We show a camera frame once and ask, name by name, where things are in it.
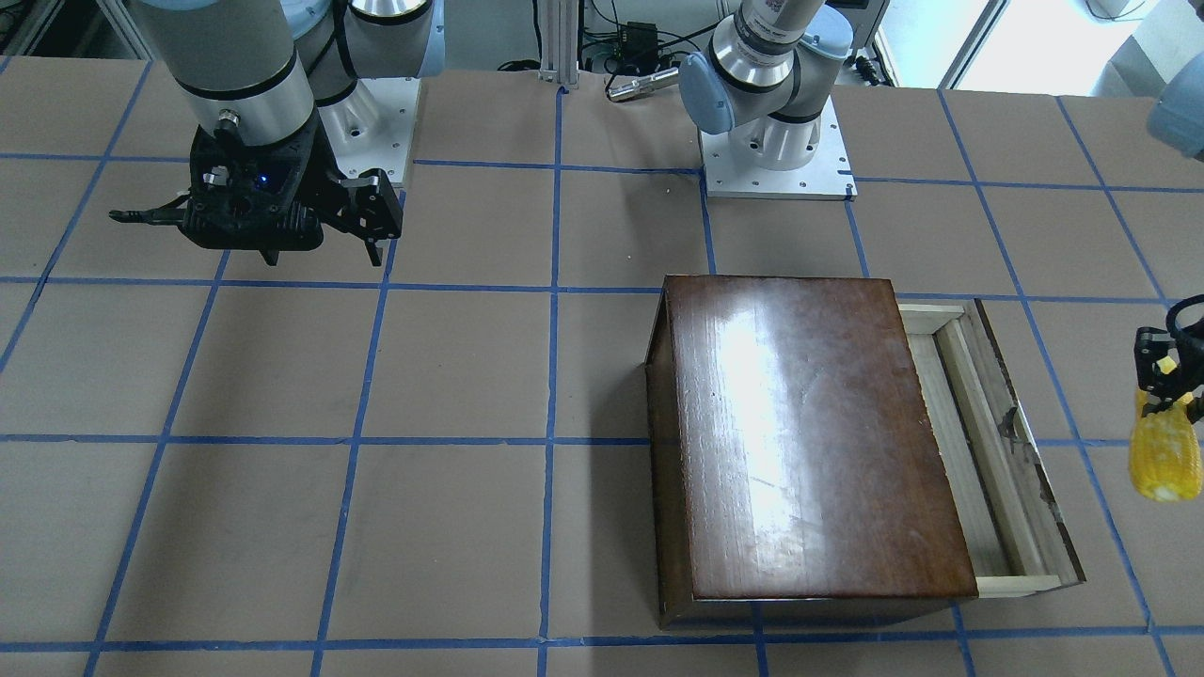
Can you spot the dark wooden drawer cabinet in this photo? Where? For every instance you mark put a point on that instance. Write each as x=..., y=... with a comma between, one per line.
x=796, y=474

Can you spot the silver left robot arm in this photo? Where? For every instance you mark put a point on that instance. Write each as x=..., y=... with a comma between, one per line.
x=776, y=61

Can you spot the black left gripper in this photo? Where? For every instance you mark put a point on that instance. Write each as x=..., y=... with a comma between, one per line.
x=1152, y=353

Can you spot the yellow corn cob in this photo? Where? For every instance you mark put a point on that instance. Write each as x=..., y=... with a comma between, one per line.
x=1164, y=453

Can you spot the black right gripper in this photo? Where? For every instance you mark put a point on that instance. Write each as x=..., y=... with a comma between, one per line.
x=369, y=206

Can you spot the light wood drawer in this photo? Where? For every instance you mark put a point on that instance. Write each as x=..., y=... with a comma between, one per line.
x=1017, y=538

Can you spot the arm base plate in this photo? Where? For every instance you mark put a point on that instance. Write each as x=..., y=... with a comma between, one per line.
x=769, y=158
x=373, y=128

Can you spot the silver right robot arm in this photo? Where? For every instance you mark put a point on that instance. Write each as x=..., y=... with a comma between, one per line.
x=287, y=122

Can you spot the aluminium frame post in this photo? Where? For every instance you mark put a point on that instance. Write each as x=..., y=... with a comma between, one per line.
x=559, y=41

